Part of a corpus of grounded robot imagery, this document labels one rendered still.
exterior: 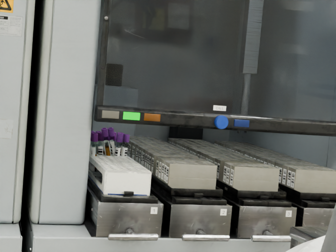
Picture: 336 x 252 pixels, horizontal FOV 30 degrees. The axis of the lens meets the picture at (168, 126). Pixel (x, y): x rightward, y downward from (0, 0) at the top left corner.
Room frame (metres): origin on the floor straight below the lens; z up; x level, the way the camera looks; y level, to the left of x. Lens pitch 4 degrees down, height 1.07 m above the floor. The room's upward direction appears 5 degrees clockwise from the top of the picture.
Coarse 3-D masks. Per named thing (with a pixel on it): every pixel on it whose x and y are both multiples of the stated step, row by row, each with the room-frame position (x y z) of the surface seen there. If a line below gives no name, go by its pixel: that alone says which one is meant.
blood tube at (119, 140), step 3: (117, 135) 1.52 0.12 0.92; (120, 135) 1.52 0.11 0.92; (117, 138) 1.52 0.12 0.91; (120, 138) 1.52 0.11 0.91; (117, 141) 1.52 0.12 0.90; (120, 141) 1.52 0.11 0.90; (117, 144) 1.52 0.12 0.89; (120, 144) 1.52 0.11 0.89; (117, 147) 1.52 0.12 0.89; (120, 147) 1.53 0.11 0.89; (117, 150) 1.52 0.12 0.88; (117, 153) 1.52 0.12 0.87
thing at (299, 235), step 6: (294, 228) 1.10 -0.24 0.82; (300, 228) 1.10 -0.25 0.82; (306, 228) 1.10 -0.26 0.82; (312, 228) 1.11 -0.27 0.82; (318, 228) 1.11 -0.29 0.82; (324, 228) 1.11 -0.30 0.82; (294, 234) 1.09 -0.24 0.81; (300, 234) 1.08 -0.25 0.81; (306, 234) 1.06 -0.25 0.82; (312, 234) 1.06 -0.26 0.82; (318, 234) 1.06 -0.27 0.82; (324, 234) 1.07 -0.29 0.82; (294, 240) 1.09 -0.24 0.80; (300, 240) 1.07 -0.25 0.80; (306, 240) 1.06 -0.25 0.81; (294, 246) 1.09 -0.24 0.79
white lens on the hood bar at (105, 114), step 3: (102, 111) 1.30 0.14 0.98; (105, 111) 1.30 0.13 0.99; (108, 111) 1.30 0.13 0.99; (111, 111) 1.30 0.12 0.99; (114, 111) 1.31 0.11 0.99; (117, 111) 1.31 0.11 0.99; (102, 114) 1.30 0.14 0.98; (105, 114) 1.30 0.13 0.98; (108, 114) 1.30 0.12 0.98; (111, 114) 1.30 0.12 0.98; (114, 114) 1.31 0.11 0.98; (117, 114) 1.31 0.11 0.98; (102, 117) 1.30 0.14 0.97; (105, 117) 1.30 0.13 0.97; (108, 117) 1.30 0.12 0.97; (111, 117) 1.30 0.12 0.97; (114, 117) 1.31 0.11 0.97; (117, 117) 1.31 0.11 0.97
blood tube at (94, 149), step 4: (92, 136) 1.49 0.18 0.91; (96, 136) 1.49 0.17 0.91; (92, 140) 1.49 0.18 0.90; (96, 140) 1.49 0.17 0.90; (92, 144) 1.49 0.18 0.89; (96, 144) 1.49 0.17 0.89; (92, 148) 1.49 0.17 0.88; (96, 148) 1.49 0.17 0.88; (92, 152) 1.49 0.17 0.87; (96, 152) 1.49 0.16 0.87; (92, 164) 1.49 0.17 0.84; (92, 168) 1.49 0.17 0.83
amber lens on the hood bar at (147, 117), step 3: (144, 114) 1.32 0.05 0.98; (147, 114) 1.33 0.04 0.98; (150, 114) 1.33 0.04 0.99; (153, 114) 1.33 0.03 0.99; (156, 114) 1.33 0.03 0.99; (159, 114) 1.33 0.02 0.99; (144, 117) 1.32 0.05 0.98; (147, 117) 1.33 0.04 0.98; (150, 117) 1.33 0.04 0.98; (153, 117) 1.33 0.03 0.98; (156, 117) 1.33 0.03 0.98; (159, 117) 1.33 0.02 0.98; (147, 120) 1.33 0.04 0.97; (150, 120) 1.33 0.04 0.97; (153, 120) 1.33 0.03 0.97; (156, 120) 1.33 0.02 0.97; (159, 120) 1.33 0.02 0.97
